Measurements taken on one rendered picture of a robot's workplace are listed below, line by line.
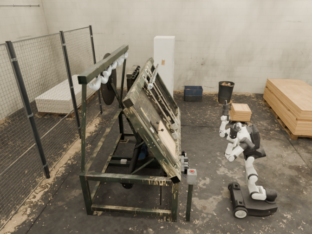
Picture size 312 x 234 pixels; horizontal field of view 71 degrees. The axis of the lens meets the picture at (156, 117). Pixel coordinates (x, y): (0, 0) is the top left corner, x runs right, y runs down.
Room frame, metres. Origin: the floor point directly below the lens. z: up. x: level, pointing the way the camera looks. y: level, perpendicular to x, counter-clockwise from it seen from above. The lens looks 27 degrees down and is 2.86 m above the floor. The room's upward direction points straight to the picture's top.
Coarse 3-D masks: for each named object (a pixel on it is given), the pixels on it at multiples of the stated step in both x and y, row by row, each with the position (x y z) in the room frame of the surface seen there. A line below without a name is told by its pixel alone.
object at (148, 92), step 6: (144, 78) 3.12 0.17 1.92; (144, 84) 3.12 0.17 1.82; (144, 90) 3.12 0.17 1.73; (150, 96) 3.11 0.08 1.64; (156, 102) 3.11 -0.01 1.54; (156, 108) 3.10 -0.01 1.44; (162, 114) 3.09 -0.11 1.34; (168, 120) 3.12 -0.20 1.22; (174, 132) 3.07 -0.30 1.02; (174, 138) 3.07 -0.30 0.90
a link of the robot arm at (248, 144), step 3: (246, 141) 2.30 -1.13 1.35; (249, 141) 2.30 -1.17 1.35; (240, 144) 2.31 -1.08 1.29; (243, 144) 2.29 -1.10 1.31; (246, 144) 2.28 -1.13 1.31; (249, 144) 2.28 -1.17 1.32; (252, 144) 2.28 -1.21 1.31; (243, 147) 2.27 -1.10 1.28; (246, 147) 2.28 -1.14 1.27; (249, 147) 2.26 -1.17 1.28
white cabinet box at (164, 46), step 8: (160, 40) 6.58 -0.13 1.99; (168, 40) 6.55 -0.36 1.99; (160, 48) 6.58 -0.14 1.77; (168, 48) 6.55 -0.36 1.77; (160, 56) 6.58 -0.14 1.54; (168, 56) 6.54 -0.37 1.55; (160, 64) 6.58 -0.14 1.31; (168, 64) 6.54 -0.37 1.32; (160, 72) 6.58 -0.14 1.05; (168, 72) 6.54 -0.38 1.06; (168, 80) 6.54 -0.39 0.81; (160, 88) 6.57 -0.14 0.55; (168, 88) 6.54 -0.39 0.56
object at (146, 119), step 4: (140, 108) 2.50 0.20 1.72; (140, 112) 2.48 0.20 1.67; (144, 112) 2.52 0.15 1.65; (144, 116) 2.48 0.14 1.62; (148, 120) 2.47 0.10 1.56; (148, 124) 2.47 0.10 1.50; (152, 128) 2.47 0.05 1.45; (156, 136) 2.46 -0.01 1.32; (160, 136) 2.50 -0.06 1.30; (164, 144) 2.46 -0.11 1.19; (164, 148) 2.45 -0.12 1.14; (168, 152) 2.45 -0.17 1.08; (172, 156) 2.45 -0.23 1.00; (172, 160) 2.44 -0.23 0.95
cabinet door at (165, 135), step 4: (160, 120) 2.95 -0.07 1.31; (160, 124) 2.83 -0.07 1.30; (160, 128) 2.74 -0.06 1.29; (164, 128) 2.90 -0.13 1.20; (160, 132) 2.65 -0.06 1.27; (164, 132) 2.80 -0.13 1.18; (164, 136) 2.70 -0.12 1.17; (168, 136) 2.84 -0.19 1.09; (164, 140) 2.61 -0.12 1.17; (168, 140) 2.75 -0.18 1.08; (172, 140) 2.90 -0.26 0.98; (168, 144) 2.65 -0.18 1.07; (172, 144) 2.80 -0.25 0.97; (168, 148) 2.56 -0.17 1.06; (172, 148) 2.71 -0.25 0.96; (172, 152) 2.60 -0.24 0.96
